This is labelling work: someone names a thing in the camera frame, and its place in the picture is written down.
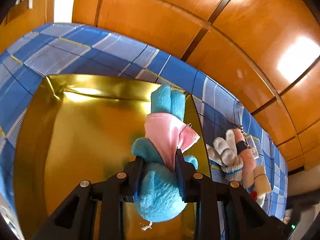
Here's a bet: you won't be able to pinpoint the pink rolled towel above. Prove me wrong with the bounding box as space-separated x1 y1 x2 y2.
232 128 256 189

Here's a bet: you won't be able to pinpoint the cream mesh cloth bundle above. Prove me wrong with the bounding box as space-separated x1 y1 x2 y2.
253 165 272 198

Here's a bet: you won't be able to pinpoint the blue plush toy pink skirt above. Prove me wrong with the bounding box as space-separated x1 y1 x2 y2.
131 85 200 223

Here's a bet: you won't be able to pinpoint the white knit glove blue band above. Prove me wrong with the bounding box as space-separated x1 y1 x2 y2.
206 129 244 182

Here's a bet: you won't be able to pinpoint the wooden headboard wall panels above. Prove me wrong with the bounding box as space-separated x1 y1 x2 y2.
1 0 319 170

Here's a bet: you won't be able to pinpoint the blue plaid bed sheet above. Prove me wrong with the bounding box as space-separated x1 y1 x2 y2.
1 23 288 219

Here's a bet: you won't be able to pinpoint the gold tray box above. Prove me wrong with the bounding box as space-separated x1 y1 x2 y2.
14 74 210 239

